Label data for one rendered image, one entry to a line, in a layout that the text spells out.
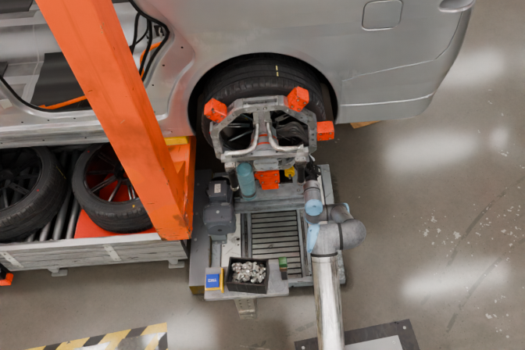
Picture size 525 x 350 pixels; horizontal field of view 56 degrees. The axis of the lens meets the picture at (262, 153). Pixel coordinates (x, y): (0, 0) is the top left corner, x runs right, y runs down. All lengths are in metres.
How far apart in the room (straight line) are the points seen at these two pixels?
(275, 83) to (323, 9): 0.43
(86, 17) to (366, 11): 1.19
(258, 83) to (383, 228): 1.38
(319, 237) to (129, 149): 0.86
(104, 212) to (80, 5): 1.60
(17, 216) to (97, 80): 1.56
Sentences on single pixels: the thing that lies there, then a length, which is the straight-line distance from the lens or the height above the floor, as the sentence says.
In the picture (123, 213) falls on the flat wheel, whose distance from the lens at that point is 2.91.
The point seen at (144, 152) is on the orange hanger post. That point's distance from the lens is 2.07.
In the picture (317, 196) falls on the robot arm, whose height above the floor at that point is 0.66.
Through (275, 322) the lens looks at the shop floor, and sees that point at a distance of 3.02.
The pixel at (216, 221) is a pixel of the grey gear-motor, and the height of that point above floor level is 0.40.
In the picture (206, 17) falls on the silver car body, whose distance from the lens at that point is 2.21.
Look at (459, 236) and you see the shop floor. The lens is 3.36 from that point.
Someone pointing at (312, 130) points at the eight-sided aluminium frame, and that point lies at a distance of 2.53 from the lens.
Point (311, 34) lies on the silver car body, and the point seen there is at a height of 1.39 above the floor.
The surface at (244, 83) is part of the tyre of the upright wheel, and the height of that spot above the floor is 1.17.
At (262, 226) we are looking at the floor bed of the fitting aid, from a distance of 3.20.
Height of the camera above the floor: 2.87
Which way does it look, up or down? 53 degrees down
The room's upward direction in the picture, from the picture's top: 7 degrees counter-clockwise
